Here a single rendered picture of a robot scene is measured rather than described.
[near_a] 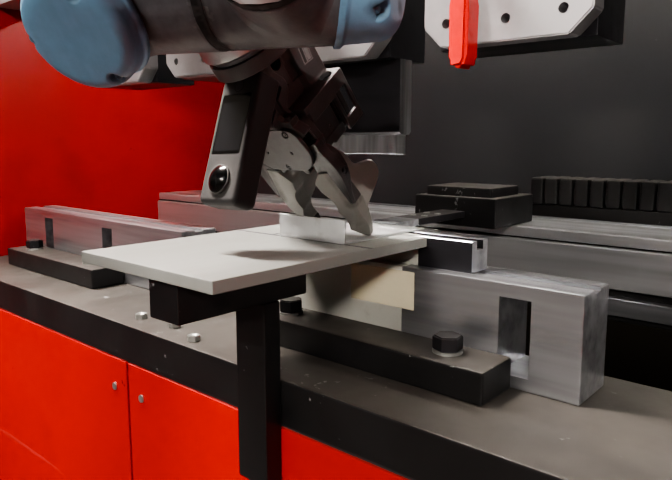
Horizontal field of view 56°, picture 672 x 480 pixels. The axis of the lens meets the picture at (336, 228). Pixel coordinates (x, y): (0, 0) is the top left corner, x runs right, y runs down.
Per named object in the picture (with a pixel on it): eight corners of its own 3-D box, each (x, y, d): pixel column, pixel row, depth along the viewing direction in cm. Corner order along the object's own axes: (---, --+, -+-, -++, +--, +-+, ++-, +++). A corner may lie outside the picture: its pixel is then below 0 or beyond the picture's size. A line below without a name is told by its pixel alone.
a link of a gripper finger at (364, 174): (412, 197, 62) (357, 126, 58) (384, 241, 59) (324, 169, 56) (390, 200, 65) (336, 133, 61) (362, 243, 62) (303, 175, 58)
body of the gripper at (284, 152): (368, 119, 60) (311, 4, 52) (322, 181, 55) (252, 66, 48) (309, 120, 65) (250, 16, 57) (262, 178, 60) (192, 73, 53)
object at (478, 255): (315, 249, 73) (315, 223, 72) (333, 246, 75) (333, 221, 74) (471, 273, 60) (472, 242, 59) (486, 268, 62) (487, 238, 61)
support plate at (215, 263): (81, 262, 54) (80, 251, 54) (296, 230, 74) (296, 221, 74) (212, 295, 43) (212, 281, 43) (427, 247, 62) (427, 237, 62)
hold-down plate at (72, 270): (8, 264, 113) (6, 247, 113) (38, 260, 118) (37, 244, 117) (92, 289, 94) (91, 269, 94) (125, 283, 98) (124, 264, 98)
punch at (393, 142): (325, 153, 71) (325, 66, 69) (337, 153, 72) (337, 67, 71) (399, 154, 64) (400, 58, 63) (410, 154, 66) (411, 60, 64)
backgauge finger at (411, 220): (342, 233, 75) (342, 191, 74) (455, 214, 94) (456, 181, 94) (428, 244, 67) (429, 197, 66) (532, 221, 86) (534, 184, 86)
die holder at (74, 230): (27, 256, 121) (23, 207, 120) (58, 252, 125) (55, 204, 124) (183, 299, 88) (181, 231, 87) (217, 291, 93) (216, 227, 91)
